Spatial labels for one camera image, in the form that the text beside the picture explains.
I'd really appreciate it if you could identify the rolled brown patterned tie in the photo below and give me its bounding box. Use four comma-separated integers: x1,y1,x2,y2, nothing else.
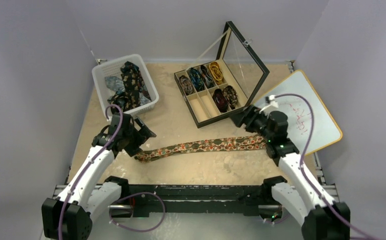
179,75,194,96

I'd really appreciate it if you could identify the white plastic basket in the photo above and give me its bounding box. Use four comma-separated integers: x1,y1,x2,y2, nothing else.
92,54,159,117

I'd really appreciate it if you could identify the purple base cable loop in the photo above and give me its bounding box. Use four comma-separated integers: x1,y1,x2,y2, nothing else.
108,190,166,233

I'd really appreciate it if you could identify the rolled brown dotted tie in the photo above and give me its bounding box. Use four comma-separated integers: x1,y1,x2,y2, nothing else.
222,85,238,110

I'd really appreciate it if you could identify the rolled yellow tie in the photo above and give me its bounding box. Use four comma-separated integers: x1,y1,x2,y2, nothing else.
208,61,223,85

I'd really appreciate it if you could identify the rolled dark grey tie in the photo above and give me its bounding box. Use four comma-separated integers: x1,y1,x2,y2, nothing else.
200,65,215,88

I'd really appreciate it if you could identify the black floral tie in basket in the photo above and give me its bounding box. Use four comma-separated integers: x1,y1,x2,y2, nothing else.
107,61,151,111

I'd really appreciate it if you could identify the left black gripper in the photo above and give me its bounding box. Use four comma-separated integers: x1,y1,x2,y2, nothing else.
122,117,155,156

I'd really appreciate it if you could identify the rolled blue tie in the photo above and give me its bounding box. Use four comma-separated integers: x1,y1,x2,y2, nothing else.
189,68,205,92

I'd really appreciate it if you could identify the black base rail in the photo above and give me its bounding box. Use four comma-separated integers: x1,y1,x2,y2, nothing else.
106,184,294,218

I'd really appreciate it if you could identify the aluminium frame rail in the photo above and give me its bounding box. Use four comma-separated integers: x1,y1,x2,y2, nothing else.
53,184,340,202

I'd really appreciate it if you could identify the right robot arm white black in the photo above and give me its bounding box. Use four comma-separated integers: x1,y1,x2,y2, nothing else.
230,106,351,240

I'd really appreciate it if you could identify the yellow framed whiteboard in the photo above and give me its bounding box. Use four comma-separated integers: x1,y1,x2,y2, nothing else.
254,70,343,155

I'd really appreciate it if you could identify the grey blue tie in basket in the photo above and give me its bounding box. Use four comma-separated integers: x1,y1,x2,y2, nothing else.
104,76,125,94

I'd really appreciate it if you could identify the rolled dark red tie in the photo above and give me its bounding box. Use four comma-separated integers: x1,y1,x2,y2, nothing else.
212,88,228,113

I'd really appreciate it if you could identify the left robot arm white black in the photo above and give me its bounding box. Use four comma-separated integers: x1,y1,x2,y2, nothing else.
41,113,156,240

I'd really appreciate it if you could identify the paisley orange green tie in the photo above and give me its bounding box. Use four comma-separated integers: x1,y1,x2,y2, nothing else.
134,135,266,163

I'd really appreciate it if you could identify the black tie organizer box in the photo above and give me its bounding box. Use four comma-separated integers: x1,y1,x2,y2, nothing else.
174,21,270,128

